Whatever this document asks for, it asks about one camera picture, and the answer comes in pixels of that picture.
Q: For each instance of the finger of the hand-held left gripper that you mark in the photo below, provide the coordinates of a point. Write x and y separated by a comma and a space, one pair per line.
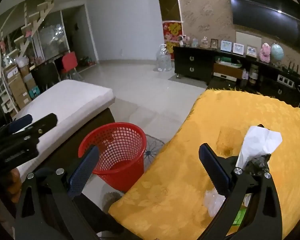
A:
20, 122
40, 127

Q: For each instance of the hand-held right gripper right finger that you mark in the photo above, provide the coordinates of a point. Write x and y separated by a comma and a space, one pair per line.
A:
215, 170

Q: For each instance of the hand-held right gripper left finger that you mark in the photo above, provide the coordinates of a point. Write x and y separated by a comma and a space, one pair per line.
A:
83, 170

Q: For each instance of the clear plastic wrapper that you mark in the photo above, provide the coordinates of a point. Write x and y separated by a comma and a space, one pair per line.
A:
213, 202

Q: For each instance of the red plastic mesh basket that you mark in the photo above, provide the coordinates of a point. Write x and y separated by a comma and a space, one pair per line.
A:
120, 140

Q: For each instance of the white tissue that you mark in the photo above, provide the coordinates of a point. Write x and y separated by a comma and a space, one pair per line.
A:
257, 140

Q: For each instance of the green packet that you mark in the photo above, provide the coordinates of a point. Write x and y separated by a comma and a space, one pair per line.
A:
240, 217

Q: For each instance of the person's left hand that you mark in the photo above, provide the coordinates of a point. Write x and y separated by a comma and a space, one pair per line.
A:
13, 183

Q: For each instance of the dark sofa base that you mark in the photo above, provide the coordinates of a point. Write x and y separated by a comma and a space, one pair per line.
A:
65, 145

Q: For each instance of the teal box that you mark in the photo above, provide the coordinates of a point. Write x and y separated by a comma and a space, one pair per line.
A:
34, 91

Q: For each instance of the stack of cardboard boxes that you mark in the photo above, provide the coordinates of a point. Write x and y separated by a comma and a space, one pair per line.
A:
17, 87

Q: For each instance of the yellow patterned tablecloth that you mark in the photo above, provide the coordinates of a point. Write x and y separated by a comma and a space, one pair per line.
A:
177, 180

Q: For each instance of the grey shaggy mat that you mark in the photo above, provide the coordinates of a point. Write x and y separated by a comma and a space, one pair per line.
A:
112, 201

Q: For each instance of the black chair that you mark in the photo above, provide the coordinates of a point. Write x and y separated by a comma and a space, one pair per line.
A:
45, 75

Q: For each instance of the white plastic bag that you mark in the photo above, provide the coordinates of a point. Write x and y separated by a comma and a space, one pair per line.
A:
22, 61

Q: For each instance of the red chair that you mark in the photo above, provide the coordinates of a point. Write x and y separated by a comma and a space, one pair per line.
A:
69, 61

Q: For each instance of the white flat media player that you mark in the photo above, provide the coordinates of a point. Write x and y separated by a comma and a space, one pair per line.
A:
223, 76

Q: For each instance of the brown wooden box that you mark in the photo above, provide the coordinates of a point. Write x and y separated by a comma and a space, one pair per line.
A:
227, 70

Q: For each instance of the green flat box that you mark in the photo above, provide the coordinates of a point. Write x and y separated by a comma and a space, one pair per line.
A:
227, 61

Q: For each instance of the black television cabinet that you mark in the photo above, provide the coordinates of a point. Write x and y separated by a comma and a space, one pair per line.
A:
190, 62

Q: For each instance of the large clear water bottle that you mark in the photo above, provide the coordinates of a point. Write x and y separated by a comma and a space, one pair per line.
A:
163, 58

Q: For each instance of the black antenna router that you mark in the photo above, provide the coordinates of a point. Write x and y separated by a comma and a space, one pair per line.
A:
292, 72

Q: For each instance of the pink plush toy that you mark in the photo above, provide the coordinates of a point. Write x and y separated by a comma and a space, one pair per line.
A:
265, 52

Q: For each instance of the cow figurine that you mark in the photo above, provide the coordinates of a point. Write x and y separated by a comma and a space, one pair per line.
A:
183, 40

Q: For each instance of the pale blue globe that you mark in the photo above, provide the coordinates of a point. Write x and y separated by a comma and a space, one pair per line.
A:
278, 52

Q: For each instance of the white photo frame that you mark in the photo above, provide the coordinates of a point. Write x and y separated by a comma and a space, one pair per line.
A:
226, 46
238, 49
251, 51

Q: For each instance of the dark photo frame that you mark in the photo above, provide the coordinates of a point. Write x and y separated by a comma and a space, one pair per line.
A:
214, 43

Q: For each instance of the red floral wall poster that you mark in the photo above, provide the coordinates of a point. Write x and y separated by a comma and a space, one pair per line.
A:
172, 28

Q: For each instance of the black wall television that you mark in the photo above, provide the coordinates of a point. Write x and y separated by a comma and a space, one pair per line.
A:
265, 12

